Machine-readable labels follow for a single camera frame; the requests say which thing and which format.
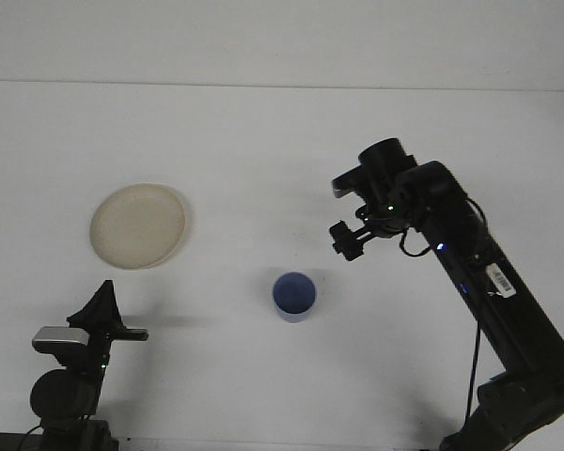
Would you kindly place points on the pale blue cup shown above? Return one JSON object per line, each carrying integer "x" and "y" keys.
{"x": 293, "y": 293}

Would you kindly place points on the dark robot platform edge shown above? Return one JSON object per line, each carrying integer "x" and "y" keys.
{"x": 0, "y": 441}

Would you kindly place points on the pale round plate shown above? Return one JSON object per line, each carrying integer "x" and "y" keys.
{"x": 138, "y": 225}

